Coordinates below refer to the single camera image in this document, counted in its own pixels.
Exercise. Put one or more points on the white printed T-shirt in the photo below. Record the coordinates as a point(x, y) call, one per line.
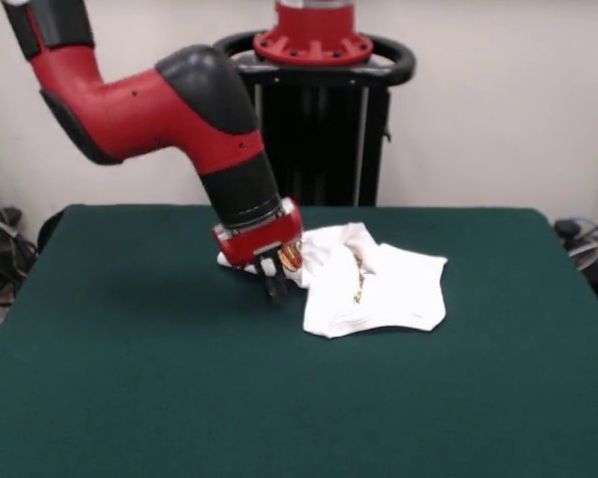
point(388, 299)

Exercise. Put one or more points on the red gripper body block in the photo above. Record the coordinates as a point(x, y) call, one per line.
point(259, 244)

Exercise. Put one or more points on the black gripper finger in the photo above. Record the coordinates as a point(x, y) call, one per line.
point(279, 284)
point(269, 281)

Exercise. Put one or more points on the black rounded chair part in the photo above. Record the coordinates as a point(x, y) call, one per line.
point(50, 229)

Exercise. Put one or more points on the dark green table cloth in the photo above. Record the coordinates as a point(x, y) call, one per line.
point(129, 398)

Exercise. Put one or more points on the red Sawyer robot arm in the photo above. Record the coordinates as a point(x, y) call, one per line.
point(154, 114)

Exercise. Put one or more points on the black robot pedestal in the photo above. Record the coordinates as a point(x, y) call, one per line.
point(329, 139)

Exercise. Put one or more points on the grey swivel chair base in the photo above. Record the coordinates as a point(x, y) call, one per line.
point(585, 256)

